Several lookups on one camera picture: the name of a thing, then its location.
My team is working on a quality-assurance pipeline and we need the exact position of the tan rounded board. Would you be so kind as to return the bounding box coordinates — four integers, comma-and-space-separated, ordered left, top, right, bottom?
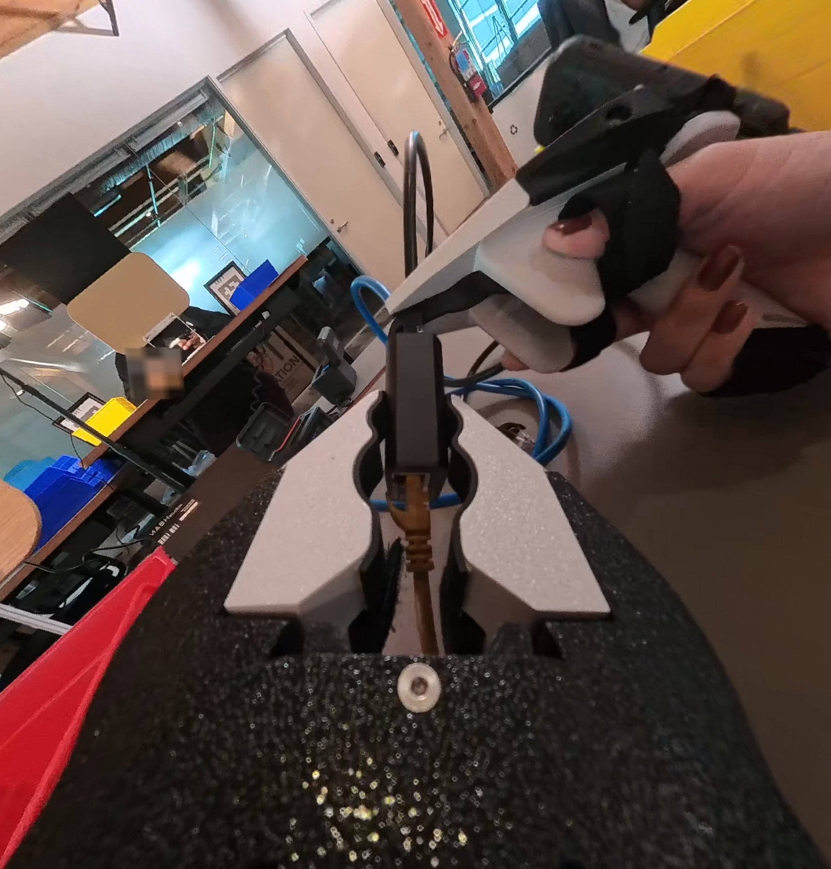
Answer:
67, 253, 190, 353

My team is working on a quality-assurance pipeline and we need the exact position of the red plastic bin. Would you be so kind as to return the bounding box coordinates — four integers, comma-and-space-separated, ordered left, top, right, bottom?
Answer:
0, 546, 180, 869

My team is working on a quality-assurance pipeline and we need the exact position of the printed floor sign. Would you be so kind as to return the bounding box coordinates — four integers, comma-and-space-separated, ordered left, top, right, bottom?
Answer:
252, 333, 321, 408

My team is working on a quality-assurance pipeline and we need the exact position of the yellow ethernet cable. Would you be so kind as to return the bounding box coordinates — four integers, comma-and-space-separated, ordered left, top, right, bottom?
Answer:
387, 472, 442, 656

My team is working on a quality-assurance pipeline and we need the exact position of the wooden desk with black frame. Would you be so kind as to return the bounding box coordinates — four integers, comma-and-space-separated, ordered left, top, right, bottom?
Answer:
83, 254, 309, 469

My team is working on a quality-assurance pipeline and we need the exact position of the person's right hand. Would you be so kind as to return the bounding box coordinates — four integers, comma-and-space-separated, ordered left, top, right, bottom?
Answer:
541, 125, 831, 395

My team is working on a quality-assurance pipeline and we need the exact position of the black flat panel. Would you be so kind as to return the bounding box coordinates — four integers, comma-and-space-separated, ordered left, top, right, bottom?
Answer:
0, 193, 131, 304

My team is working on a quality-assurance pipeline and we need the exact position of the yellow plastic bin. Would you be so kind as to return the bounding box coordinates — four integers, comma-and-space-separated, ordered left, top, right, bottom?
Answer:
642, 0, 831, 133

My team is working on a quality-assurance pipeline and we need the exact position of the blue ethernet cable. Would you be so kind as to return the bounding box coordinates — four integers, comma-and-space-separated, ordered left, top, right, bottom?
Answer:
351, 275, 574, 511

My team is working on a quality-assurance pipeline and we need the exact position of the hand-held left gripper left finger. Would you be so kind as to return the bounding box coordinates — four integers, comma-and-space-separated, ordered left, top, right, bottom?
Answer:
223, 390, 389, 627

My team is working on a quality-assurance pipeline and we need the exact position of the wooden post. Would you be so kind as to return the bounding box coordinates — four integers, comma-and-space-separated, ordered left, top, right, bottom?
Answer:
394, 0, 519, 192

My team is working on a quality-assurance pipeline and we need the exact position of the white cabinet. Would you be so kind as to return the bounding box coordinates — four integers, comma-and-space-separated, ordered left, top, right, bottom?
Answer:
489, 88, 548, 167

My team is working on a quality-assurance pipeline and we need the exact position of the small blue bin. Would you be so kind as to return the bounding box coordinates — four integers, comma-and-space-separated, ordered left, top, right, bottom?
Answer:
231, 260, 279, 303

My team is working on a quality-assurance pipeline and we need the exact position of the grey battery charger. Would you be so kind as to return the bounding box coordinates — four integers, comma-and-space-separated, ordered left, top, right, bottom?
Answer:
312, 326, 358, 406

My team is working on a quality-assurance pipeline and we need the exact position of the black ethernet cable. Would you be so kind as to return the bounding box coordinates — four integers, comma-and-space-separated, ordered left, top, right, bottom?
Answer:
388, 131, 508, 384

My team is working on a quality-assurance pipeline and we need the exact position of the wooden board with black tag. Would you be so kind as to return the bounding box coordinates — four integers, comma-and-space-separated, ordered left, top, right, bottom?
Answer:
0, 468, 43, 602

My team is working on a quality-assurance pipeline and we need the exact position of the red fire extinguisher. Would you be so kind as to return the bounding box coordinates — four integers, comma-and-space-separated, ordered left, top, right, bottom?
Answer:
448, 39, 489, 100

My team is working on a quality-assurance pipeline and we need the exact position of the white board stand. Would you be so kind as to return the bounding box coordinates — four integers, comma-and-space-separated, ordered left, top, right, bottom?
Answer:
0, 563, 71, 635

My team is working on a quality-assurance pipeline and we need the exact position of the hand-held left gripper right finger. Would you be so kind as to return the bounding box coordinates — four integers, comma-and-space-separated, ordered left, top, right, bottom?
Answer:
449, 397, 613, 629

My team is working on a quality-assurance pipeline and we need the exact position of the black power station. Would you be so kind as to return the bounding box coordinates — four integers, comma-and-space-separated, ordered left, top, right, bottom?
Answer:
237, 402, 301, 468

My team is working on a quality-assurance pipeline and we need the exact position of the stack of blue bins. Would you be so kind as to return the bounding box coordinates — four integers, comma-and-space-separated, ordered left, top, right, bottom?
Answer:
3, 455, 128, 552

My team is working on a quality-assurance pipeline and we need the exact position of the white door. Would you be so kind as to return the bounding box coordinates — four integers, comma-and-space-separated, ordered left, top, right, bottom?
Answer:
215, 30, 408, 294
307, 0, 489, 235

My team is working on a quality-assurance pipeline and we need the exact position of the black ethernet port adapter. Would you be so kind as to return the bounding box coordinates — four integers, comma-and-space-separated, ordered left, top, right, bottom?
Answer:
385, 330, 451, 476

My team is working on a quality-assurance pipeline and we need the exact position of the framed tag picture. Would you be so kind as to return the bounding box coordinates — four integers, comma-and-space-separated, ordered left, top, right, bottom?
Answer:
204, 261, 248, 316

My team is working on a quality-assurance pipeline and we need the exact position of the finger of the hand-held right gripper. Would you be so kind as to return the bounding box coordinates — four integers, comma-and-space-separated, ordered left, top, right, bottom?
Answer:
396, 273, 508, 337
386, 180, 560, 316

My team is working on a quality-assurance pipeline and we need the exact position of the small yellow bin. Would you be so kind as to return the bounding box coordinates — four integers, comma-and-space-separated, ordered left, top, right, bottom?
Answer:
71, 397, 138, 447

